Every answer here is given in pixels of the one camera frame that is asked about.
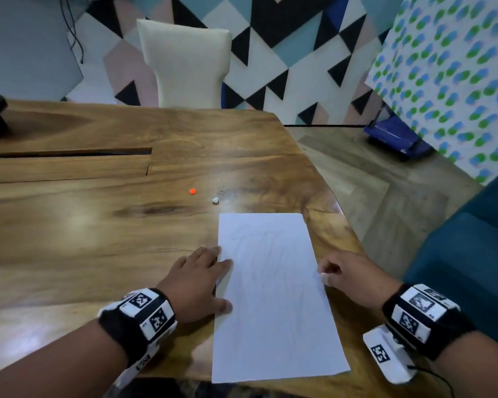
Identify person's right hand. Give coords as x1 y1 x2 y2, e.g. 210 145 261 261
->
317 249 403 310

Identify person's right forearm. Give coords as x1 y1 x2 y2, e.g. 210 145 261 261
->
433 331 498 398

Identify blue flat platform scale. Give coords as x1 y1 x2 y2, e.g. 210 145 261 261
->
364 107 435 162

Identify cream upholstered chair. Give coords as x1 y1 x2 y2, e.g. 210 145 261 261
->
136 19 232 109

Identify white paper sheet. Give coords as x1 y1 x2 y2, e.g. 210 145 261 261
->
211 212 352 384

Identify teal sofa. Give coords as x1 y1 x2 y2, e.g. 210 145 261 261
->
403 163 498 354

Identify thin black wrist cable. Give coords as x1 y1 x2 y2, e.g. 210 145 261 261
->
414 366 456 398

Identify white sheet blue green dots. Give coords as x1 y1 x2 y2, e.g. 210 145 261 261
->
364 0 498 186

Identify person's left forearm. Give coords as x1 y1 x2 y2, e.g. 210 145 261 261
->
0 318 130 398

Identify black wrist band white markers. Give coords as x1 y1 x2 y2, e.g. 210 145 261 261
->
97 287 178 389
362 283 476 386

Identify black hanging cable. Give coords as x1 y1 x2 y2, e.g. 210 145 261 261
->
58 0 85 65

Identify person's left hand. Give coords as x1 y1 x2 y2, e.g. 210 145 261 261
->
157 246 234 325

